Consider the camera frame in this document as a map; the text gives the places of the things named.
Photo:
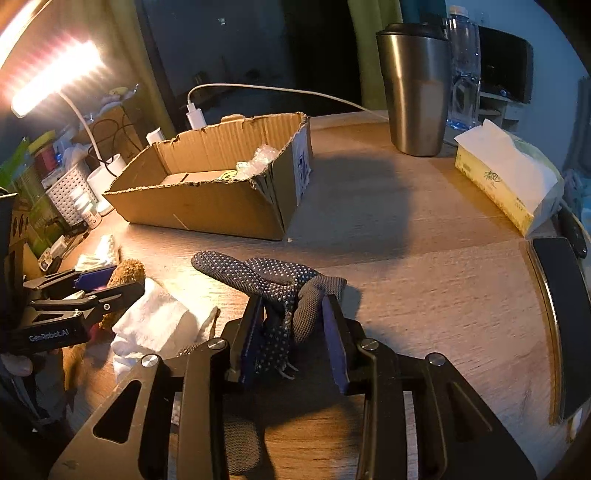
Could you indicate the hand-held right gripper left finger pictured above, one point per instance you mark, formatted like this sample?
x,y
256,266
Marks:
x,y
248,337

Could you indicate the clear water bottle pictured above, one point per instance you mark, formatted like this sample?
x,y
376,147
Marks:
x,y
464,69

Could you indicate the yellow tissue pack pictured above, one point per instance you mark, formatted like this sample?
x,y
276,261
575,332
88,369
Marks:
x,y
503,180

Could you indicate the small white charger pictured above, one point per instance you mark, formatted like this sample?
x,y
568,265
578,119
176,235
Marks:
x,y
157,136

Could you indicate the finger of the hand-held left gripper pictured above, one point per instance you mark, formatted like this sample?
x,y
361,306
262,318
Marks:
x,y
108,302
92,278

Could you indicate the person's left hand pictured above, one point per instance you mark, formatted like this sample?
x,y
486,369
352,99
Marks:
x,y
16,367

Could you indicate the white plastic basket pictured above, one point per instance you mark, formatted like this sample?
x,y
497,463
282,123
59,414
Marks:
x,y
69,189

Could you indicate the clear plastic bag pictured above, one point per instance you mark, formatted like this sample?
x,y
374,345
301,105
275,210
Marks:
x,y
258,161

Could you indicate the dark dotted work glove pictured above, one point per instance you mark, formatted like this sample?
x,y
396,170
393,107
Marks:
x,y
277,281

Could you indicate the steel tumbler with black lid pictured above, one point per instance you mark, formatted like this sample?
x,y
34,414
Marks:
x,y
415,92

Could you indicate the brown cardboard carton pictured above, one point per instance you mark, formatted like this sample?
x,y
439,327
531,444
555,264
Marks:
x,y
117,134

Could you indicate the red can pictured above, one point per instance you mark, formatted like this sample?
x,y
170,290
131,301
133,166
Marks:
x,y
45,158

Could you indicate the white pill bottle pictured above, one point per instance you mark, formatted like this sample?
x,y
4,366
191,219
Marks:
x,y
91,216
79,203

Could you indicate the white wall charger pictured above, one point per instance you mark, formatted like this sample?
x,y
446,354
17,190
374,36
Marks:
x,y
196,116

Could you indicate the black monitor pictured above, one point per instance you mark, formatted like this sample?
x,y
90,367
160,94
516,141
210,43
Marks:
x,y
505,60

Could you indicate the green curtain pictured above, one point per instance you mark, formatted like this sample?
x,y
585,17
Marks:
x,y
381,14

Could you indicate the white waffle cloth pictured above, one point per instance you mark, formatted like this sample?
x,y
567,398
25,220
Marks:
x,y
99,253

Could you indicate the white monitor stand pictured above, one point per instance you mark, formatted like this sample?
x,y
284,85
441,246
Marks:
x,y
501,104

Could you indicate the cardboard box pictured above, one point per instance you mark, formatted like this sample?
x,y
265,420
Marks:
x,y
198,203

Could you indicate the black flat device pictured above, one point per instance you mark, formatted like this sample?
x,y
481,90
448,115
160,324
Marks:
x,y
565,323

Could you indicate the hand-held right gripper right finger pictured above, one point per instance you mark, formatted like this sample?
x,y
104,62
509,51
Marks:
x,y
335,346

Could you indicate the light blue blanket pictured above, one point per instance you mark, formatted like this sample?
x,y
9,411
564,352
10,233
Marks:
x,y
579,196

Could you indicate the brown plush toy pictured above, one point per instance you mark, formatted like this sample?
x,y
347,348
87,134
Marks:
x,y
127,272

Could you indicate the white desk lamp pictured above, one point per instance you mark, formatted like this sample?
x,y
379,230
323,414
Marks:
x,y
55,76

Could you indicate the smooth white cloth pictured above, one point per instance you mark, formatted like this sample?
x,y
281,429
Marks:
x,y
152,318

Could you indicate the green carton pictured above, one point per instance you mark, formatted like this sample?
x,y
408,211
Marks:
x,y
34,217

